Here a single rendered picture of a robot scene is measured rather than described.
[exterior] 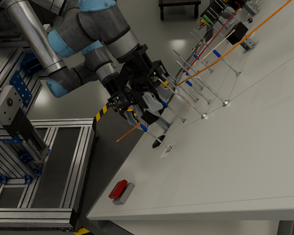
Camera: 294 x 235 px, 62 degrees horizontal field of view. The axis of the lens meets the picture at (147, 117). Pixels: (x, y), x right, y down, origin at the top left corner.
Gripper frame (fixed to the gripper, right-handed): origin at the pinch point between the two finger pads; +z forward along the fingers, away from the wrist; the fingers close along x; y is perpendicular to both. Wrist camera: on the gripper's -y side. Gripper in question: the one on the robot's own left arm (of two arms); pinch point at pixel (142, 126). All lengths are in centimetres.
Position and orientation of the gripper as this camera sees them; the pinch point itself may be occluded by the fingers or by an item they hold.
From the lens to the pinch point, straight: 86.7
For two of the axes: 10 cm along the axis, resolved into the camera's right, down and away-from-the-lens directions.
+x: 8.2, -5.3, -2.3
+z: 5.3, 8.5, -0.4
